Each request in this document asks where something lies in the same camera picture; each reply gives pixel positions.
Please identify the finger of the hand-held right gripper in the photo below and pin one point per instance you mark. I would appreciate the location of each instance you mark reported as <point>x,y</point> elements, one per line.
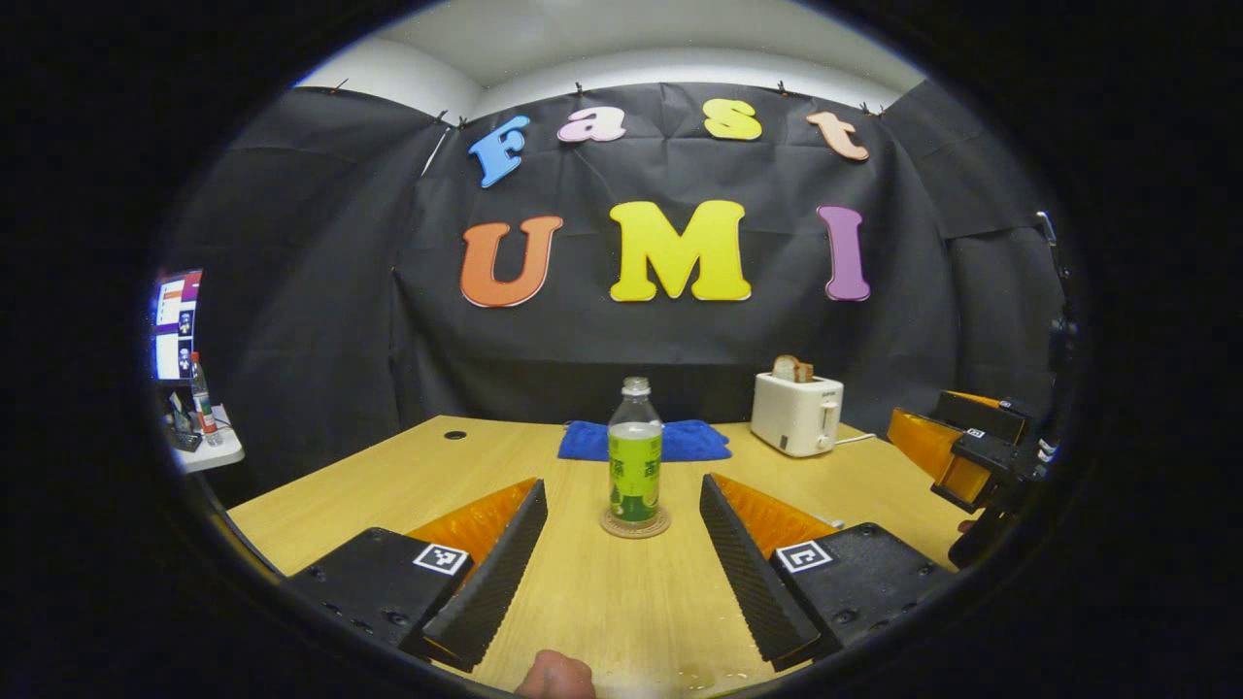
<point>1000,416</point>
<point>1000,466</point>

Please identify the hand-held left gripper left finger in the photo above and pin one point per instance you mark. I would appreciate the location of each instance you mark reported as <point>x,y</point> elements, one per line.
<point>500,573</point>

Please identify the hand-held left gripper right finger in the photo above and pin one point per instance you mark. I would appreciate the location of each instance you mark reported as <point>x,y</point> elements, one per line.
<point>743,573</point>

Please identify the round wooden coaster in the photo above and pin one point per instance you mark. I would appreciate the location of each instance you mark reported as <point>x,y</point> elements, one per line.
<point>612,529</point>

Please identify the green label water bottle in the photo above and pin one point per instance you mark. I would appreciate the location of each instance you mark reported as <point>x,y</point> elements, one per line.
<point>635,466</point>

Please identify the small red label bottle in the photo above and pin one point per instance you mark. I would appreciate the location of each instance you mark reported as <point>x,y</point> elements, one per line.
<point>204,403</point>

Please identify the blue towel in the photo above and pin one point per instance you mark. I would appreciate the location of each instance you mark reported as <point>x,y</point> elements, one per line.
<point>694,442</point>

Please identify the white toaster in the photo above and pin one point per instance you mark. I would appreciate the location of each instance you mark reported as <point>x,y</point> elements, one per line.
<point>791,417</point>

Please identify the toasted bread slice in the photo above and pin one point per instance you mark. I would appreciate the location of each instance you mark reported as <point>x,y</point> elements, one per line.
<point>789,369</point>

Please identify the white side table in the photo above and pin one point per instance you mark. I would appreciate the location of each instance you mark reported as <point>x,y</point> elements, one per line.
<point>218,454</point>

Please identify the black backdrop cloth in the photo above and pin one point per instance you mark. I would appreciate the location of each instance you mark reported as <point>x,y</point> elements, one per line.
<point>320,291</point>

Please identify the dark desk clutter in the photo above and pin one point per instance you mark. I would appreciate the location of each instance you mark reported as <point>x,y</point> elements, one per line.
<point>183,432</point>

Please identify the computer monitor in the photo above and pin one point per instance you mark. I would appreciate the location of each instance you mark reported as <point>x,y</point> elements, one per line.
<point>177,325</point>

